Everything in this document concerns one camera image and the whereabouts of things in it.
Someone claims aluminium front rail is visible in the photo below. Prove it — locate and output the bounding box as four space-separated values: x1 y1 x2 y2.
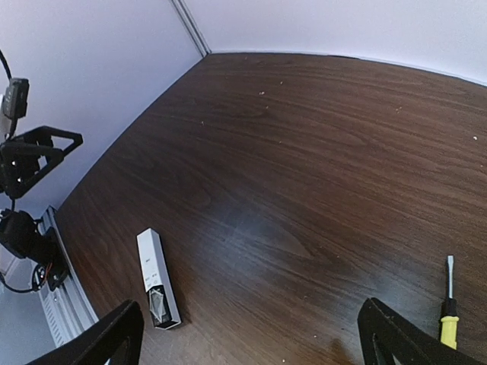
38 206 99 348

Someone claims aluminium corner post left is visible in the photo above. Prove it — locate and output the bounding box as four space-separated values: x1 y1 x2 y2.
170 0 212 58

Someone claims white remote control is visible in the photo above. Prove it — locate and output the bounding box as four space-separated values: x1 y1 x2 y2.
137 228 182 330

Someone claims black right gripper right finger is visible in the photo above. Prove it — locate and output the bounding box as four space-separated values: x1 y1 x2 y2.
358 297 479 364

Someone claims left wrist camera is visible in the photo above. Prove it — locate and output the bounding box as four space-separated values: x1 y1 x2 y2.
2 78 30 120

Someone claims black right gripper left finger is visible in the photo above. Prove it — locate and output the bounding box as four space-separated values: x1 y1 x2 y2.
31 300 144 364

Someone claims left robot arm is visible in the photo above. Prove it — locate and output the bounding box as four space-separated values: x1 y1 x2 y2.
1 126 83 294

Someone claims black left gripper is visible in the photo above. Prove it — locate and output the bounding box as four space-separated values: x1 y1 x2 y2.
1 126 84 199

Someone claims yellow handled screwdriver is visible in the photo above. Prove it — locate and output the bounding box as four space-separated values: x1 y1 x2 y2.
440 255 460 350

